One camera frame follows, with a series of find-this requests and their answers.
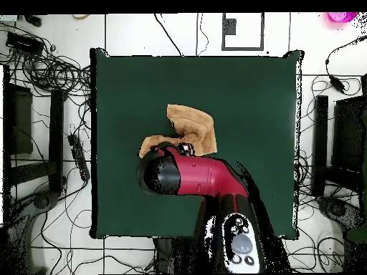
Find tan terry towel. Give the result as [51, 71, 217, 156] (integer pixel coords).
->
[138, 103, 218, 159]

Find dark green table cloth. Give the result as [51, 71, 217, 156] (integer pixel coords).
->
[90, 47, 304, 240]

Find grey chair base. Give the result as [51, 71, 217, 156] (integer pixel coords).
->
[316, 196, 366, 233]
[4, 190, 60, 274]

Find small black device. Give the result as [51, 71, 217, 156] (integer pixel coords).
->
[17, 14, 42, 27]

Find pink round object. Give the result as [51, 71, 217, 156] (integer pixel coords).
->
[326, 11, 359, 24]

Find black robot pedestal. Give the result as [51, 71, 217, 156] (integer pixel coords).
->
[153, 237, 201, 274]

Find black power strip red switch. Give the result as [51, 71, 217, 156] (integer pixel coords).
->
[67, 133, 90, 182]

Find black stand post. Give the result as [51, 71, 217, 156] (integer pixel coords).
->
[48, 90, 65, 193]
[312, 95, 329, 197]

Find grey rectangular frame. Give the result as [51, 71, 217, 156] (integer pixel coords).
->
[221, 12, 264, 52]

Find tangled black cables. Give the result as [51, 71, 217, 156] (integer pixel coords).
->
[0, 22, 92, 98]

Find black inline cable adapter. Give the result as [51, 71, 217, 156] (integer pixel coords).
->
[325, 35, 367, 94]

